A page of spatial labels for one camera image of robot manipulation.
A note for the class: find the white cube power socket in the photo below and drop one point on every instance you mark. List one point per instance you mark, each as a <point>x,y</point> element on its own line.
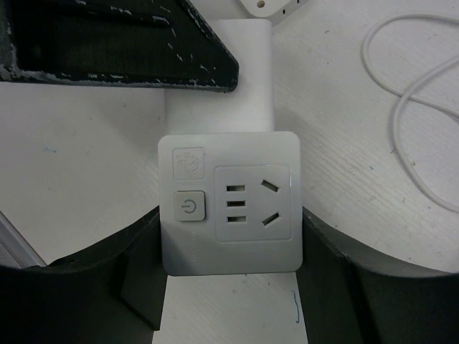
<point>230,203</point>

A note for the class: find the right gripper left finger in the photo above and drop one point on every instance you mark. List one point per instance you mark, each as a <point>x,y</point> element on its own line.
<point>110,292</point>

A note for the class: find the aluminium extrusion rail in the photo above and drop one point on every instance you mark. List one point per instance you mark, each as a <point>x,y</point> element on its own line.
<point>16,252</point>

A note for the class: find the white square plug adapter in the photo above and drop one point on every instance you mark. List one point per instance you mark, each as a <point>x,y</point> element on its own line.
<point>270,9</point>

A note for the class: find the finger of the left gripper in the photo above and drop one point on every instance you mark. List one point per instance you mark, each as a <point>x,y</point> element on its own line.
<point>114,43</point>

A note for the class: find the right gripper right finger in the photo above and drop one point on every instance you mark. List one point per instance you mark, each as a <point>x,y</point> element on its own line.
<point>352,293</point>

